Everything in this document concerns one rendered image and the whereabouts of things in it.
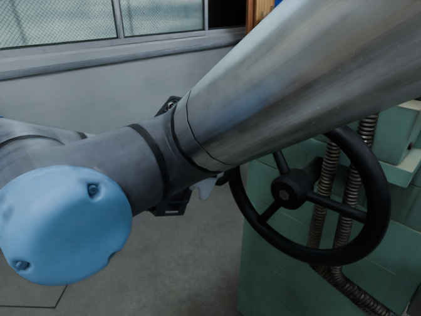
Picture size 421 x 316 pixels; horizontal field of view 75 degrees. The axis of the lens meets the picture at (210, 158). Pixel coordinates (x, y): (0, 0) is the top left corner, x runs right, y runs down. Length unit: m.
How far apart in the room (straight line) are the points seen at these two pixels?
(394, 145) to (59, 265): 0.44
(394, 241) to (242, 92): 0.57
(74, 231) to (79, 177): 0.03
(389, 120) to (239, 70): 0.35
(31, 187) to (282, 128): 0.15
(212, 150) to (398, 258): 0.57
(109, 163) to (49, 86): 1.32
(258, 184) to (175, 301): 0.70
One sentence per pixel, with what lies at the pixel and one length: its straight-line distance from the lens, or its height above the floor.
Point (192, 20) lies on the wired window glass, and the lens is 1.97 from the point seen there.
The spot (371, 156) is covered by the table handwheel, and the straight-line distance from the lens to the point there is 0.41.
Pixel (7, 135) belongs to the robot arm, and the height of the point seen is 0.99.
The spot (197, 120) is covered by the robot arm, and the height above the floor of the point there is 1.02.
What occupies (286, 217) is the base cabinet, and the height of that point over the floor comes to 0.58.
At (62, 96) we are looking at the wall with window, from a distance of 1.55.
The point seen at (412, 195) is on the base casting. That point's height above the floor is 0.78.
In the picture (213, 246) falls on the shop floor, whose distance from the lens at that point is 1.47.
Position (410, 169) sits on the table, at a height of 0.87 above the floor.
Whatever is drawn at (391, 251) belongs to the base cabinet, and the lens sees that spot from 0.70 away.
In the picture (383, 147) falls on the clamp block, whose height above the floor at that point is 0.89.
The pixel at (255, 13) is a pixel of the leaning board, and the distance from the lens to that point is 2.05.
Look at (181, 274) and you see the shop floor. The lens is 1.37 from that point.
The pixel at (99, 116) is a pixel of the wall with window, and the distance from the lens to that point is 1.64.
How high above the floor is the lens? 1.09
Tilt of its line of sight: 30 degrees down
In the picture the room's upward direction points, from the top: straight up
